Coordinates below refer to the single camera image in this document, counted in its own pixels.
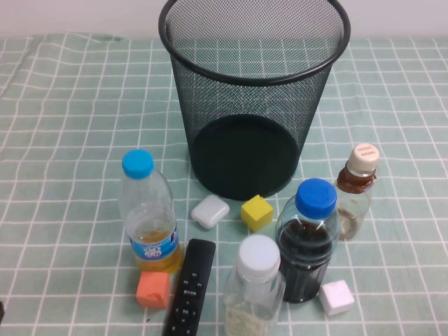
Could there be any white-capped clear bottle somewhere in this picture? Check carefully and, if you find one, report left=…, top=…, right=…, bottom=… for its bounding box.
left=223, top=234, right=286, bottom=336

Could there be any beige-capped bottle brown label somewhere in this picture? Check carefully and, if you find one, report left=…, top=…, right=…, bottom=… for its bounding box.
left=334, top=142, right=381, bottom=242

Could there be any black mesh wastebasket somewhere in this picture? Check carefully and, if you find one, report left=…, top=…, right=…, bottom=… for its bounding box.
left=157, top=0, right=352, bottom=202

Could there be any orange cube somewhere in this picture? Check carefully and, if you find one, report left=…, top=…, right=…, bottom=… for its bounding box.
left=135, top=271, right=172, bottom=310

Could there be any light-blue-capped bottle yellow liquid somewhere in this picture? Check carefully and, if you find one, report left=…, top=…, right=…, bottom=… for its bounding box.
left=118, top=149, right=183, bottom=274

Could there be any black remote control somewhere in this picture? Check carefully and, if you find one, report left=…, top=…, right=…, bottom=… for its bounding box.
left=162, top=238, right=217, bottom=336

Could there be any green checked tablecloth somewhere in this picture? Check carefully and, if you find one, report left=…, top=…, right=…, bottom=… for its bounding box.
left=0, top=31, right=448, bottom=336

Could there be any white earbud case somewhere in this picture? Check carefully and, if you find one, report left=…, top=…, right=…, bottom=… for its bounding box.
left=190, top=194, right=230, bottom=230

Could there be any yellow cube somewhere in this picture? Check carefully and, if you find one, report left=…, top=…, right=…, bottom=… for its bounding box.
left=240, top=194, right=274, bottom=232

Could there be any blue-capped bottle dark liquid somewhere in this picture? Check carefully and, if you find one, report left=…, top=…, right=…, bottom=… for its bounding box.
left=275, top=178, right=340, bottom=304

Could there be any white cube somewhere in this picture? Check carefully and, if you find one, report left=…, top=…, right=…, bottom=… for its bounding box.
left=318, top=279, right=355, bottom=317

